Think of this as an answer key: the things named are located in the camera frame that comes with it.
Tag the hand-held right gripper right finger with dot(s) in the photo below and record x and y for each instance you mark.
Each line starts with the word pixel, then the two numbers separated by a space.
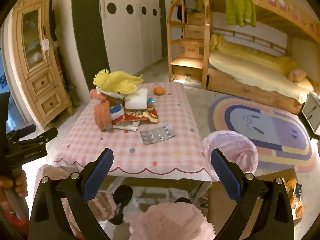
pixel 226 176

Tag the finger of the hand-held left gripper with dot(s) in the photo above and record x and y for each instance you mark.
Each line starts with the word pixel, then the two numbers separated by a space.
pixel 46 135
pixel 23 130

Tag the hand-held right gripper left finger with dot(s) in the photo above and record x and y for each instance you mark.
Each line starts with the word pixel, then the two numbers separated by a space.
pixel 98 177

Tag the trash bin with pink bag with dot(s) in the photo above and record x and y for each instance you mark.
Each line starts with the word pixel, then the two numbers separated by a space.
pixel 232 150

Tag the person's left hand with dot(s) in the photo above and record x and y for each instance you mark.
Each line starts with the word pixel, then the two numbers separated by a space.
pixel 19 183

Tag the black round stand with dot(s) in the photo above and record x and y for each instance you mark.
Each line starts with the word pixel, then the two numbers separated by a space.
pixel 122 193

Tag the pink checkered tablecloth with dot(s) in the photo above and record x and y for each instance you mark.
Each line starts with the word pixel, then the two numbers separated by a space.
pixel 130 150

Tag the wooden cabinet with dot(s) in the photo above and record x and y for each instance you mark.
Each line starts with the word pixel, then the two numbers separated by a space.
pixel 42 80

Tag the white paper sheet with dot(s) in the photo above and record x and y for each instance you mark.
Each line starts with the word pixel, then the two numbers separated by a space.
pixel 128 127

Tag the brown cardboard box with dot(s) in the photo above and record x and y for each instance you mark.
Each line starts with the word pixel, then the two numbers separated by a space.
pixel 287 173

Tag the pastel rainbow rug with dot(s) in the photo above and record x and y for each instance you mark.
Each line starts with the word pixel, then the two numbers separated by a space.
pixel 275 130

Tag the blue white medicine box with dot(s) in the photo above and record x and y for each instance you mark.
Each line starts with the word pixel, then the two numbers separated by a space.
pixel 116 111

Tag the person's right leg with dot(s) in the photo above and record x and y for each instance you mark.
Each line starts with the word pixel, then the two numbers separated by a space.
pixel 172 222

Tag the silver blister pack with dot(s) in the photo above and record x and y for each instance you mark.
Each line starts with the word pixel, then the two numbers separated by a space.
pixel 157 136

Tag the small orange blue plush toy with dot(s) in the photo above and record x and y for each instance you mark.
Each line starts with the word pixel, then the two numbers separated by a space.
pixel 296 197

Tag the red snack wrapper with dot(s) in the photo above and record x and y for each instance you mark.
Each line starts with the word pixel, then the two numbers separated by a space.
pixel 143 116

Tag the white foam block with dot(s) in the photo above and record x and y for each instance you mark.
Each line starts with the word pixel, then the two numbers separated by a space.
pixel 136 98

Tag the white paper note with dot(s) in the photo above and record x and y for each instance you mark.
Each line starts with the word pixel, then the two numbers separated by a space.
pixel 45 45

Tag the small blue item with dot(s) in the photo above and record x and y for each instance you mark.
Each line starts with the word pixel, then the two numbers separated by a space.
pixel 150 101

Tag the pale yellow bed sheet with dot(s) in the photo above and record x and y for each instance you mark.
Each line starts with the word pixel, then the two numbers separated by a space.
pixel 250 76

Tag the white framed board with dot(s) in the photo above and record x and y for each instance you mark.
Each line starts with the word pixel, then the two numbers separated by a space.
pixel 310 112

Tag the orange tangerine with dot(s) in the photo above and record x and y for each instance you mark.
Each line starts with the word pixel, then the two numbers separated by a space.
pixel 159 91

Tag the black hanging item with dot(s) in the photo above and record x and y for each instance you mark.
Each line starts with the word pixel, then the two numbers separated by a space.
pixel 52 25

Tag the black board panel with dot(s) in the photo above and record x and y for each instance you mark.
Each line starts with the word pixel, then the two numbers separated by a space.
pixel 87 30

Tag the beige plush toy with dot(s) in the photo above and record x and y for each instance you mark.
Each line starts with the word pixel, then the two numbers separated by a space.
pixel 296 75

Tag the yellow quilt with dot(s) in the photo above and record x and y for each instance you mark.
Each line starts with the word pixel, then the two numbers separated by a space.
pixel 250 55

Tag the wooden stair drawer unit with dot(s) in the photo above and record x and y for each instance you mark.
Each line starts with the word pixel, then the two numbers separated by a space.
pixel 190 47

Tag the white wardrobe with round holes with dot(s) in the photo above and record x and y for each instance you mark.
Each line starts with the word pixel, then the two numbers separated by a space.
pixel 130 30

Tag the wooden bunk bed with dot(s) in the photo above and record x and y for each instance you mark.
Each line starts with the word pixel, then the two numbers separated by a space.
pixel 270 12

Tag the green puffer jacket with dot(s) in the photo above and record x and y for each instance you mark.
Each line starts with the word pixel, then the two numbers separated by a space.
pixel 240 5

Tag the grey garment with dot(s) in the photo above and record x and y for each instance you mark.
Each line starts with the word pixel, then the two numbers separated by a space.
pixel 190 1

